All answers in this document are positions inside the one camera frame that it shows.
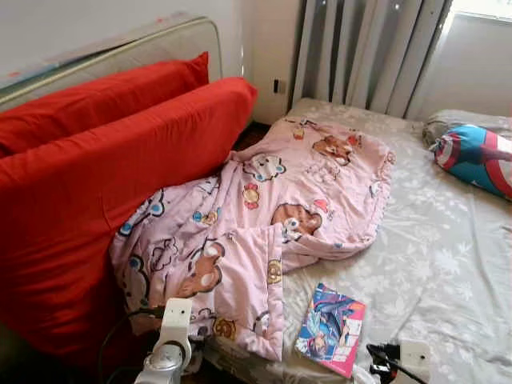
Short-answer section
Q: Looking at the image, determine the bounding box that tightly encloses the thick red fabric cushion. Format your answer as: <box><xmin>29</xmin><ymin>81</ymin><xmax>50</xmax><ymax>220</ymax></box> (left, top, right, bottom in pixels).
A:
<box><xmin>0</xmin><ymin>77</ymin><xmax>258</xmax><ymax>357</ymax></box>

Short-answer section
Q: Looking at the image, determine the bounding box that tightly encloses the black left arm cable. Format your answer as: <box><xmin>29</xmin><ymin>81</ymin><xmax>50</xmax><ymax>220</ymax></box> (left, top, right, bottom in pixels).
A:
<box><xmin>98</xmin><ymin>306</ymin><xmax>165</xmax><ymax>381</ymax></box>

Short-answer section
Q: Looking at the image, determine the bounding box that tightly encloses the grey pleated curtain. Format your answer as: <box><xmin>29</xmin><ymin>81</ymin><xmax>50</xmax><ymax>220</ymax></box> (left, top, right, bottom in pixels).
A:
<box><xmin>290</xmin><ymin>0</ymin><xmax>453</xmax><ymax>121</ymax></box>

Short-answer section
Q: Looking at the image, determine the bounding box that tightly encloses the pink cartoon bear blanket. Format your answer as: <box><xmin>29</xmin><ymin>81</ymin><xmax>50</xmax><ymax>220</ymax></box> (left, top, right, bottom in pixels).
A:
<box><xmin>108</xmin><ymin>116</ymin><xmax>397</xmax><ymax>362</ymax></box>

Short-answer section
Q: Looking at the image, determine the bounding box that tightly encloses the crumpled grey pillow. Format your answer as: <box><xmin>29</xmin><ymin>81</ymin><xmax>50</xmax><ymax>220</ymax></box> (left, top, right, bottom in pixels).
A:
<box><xmin>422</xmin><ymin>110</ymin><xmax>512</xmax><ymax>149</ymax></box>

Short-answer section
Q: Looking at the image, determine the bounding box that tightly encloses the colourful comic book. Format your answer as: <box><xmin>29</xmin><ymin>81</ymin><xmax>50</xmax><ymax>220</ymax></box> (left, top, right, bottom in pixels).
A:
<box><xmin>294</xmin><ymin>282</ymin><xmax>367</xmax><ymax>378</ymax></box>

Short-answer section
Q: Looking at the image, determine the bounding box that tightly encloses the bright window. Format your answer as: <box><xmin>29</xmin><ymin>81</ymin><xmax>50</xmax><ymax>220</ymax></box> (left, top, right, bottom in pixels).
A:
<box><xmin>450</xmin><ymin>0</ymin><xmax>512</xmax><ymax>22</ymax></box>

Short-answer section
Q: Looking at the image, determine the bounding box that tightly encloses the thin red fabric cushion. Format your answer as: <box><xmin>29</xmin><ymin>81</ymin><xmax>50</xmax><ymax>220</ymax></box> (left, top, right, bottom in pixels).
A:
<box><xmin>0</xmin><ymin>52</ymin><xmax>210</xmax><ymax>157</ymax></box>

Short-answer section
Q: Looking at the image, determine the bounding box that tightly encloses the red blue striped bolster pillow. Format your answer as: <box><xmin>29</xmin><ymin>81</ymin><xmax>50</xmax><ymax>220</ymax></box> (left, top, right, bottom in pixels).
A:
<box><xmin>432</xmin><ymin>122</ymin><xmax>512</xmax><ymax>201</ymax></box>

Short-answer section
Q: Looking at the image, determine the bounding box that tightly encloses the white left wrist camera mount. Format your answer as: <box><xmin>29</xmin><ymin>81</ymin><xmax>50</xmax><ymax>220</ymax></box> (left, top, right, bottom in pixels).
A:
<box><xmin>158</xmin><ymin>298</ymin><xmax>194</xmax><ymax>365</ymax></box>

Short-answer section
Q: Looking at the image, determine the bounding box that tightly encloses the bed with grey floral sheet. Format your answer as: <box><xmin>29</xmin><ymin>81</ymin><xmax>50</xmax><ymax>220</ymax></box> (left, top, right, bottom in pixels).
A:
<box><xmin>200</xmin><ymin>98</ymin><xmax>512</xmax><ymax>384</ymax></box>

